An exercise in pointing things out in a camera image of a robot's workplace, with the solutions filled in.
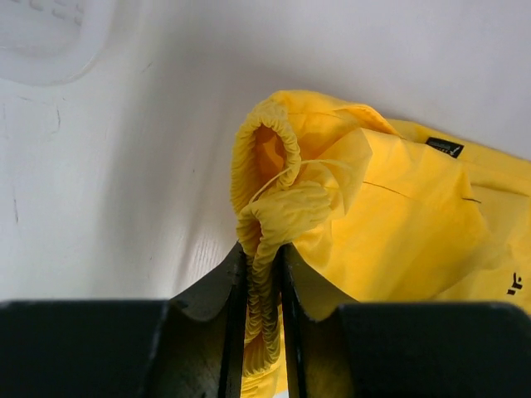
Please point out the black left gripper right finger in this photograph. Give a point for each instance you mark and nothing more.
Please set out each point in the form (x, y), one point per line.
(338, 347)

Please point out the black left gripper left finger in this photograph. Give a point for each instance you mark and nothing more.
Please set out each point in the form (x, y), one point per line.
(190, 345)

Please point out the yellow shorts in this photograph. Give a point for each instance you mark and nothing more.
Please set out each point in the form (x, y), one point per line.
(385, 209)

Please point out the white plastic basket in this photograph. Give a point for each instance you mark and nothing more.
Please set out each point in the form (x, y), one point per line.
(51, 42)

